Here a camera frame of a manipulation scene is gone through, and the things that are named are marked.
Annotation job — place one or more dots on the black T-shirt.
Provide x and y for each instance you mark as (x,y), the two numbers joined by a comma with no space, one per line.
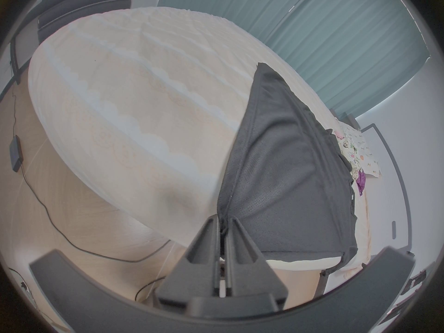
(284,168)

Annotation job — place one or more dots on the white printed pyjama top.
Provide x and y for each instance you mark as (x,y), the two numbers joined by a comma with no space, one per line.
(347,147)

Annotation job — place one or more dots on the white printed pillow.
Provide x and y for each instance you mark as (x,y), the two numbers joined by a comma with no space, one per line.
(369,158)

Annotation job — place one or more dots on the black power adapter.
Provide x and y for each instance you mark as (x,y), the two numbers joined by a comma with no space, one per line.
(15,154)

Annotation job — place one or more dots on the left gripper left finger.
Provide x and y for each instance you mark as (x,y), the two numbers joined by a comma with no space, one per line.
(197,269)

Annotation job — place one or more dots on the purple garment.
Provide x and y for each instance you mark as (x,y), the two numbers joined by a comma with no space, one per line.
(361,182)

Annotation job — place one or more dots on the pink garment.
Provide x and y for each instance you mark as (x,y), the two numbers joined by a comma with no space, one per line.
(338,134)

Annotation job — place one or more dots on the grey bedside table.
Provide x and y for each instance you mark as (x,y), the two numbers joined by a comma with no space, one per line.
(351,120)

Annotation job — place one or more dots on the bed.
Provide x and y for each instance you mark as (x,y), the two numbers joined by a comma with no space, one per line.
(121,99)

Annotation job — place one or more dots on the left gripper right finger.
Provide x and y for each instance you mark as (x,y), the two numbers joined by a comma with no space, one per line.
(246,269)

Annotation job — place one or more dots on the dark grey chest of drawers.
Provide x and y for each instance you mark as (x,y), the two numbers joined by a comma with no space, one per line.
(86,4)

